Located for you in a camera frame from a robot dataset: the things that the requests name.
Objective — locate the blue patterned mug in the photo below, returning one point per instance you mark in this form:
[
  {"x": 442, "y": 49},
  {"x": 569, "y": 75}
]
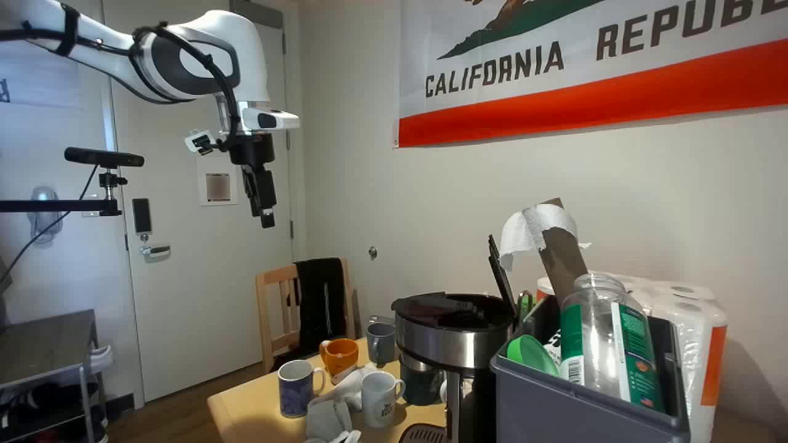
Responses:
[{"x": 294, "y": 393}]

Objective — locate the green plastic bottle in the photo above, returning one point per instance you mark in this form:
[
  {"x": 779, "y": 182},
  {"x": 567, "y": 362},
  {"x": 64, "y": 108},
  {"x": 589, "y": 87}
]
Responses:
[{"x": 524, "y": 306}]

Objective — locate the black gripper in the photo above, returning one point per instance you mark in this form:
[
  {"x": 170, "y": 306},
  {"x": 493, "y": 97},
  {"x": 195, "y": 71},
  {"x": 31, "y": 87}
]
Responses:
[{"x": 248, "y": 150}]

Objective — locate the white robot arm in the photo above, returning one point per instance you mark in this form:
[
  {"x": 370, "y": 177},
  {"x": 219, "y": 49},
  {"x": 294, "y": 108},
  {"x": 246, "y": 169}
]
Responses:
[{"x": 221, "y": 39}]

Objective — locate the California Republic flag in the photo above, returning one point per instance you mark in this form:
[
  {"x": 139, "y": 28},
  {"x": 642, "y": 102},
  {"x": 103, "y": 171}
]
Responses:
[{"x": 575, "y": 89}]

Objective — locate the light wooden chair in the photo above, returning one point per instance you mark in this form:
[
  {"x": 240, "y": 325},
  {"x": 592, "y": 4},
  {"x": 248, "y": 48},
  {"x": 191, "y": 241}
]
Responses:
[{"x": 274, "y": 311}]

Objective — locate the grey plastic bin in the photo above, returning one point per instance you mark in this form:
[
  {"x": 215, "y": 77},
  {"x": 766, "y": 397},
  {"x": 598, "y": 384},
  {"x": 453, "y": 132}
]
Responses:
[{"x": 556, "y": 409}]

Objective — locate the black stereo camera bar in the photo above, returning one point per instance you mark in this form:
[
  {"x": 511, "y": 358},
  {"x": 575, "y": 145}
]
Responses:
[{"x": 102, "y": 155}]

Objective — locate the dark grey mug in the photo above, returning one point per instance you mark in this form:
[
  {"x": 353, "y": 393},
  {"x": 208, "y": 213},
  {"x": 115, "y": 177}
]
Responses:
[{"x": 380, "y": 343}]

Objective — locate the small portrait picture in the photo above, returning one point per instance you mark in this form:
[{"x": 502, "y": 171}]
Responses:
[{"x": 216, "y": 188}]

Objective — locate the white mug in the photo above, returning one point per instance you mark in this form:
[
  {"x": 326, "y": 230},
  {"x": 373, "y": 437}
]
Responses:
[{"x": 380, "y": 402}]

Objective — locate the white paper strip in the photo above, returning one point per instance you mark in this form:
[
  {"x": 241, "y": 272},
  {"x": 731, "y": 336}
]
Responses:
[{"x": 533, "y": 221}]

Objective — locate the dark green mug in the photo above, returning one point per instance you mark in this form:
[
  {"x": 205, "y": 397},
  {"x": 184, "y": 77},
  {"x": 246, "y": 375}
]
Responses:
[{"x": 420, "y": 384}]

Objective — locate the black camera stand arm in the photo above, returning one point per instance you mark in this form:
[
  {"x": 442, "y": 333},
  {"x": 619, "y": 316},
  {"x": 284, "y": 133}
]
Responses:
[{"x": 58, "y": 204}]

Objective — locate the metal shelf cart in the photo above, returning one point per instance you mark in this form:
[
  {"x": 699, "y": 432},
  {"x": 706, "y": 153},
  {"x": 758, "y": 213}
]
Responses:
[{"x": 40, "y": 346}]

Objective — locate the black door keypad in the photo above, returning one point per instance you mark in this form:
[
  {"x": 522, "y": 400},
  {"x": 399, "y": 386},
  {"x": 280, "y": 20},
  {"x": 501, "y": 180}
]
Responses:
[{"x": 140, "y": 214}]

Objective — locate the clear jar green label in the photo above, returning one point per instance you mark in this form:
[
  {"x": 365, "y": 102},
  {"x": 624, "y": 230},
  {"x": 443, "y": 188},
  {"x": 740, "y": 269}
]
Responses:
[{"x": 606, "y": 346}]

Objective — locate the white door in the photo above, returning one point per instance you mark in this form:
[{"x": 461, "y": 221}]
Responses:
[{"x": 198, "y": 285}]

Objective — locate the green plastic item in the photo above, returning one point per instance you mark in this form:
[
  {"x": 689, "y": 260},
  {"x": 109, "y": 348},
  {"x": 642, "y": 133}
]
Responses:
[{"x": 529, "y": 356}]

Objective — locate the orange mug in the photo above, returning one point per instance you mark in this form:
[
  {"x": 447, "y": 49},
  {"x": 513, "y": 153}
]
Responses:
[{"x": 338, "y": 358}]

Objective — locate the black jacket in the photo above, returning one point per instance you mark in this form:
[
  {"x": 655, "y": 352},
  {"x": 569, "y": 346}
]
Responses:
[{"x": 320, "y": 303}]

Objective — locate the brown cardboard piece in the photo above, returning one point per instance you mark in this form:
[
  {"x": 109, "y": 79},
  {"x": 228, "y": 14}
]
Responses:
[{"x": 567, "y": 261}]

